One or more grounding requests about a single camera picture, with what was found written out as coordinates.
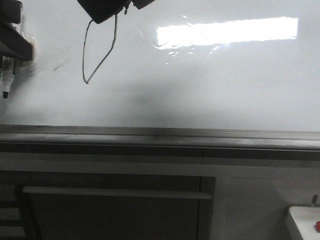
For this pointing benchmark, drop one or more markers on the dark cabinet with white bar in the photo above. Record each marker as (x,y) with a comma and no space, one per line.
(84,206)

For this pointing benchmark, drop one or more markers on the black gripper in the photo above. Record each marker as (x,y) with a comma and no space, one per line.
(101,10)

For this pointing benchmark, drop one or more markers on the white whiteboard marker pen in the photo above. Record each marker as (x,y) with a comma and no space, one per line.
(8,75)

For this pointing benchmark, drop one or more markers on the grey aluminium whiteboard tray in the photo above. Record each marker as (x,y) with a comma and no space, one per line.
(165,142)

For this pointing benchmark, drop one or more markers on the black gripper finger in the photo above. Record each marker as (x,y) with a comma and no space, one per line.
(12,42)

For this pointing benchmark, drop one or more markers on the white box with red button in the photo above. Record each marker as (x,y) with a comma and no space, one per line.
(303,222)

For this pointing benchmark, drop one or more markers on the large white whiteboard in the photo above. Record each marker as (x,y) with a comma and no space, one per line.
(208,64)

